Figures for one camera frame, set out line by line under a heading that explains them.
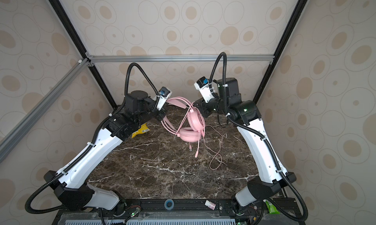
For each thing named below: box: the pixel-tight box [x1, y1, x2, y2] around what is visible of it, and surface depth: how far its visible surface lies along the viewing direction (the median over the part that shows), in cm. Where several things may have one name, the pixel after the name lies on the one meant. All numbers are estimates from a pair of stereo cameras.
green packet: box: [262, 199, 281, 215], surface depth 73 cm
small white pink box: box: [204, 199, 216, 211], surface depth 75 cm
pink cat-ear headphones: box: [161, 96, 206, 143], surface depth 63 cm
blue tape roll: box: [164, 198, 175, 211], surface depth 76 cm
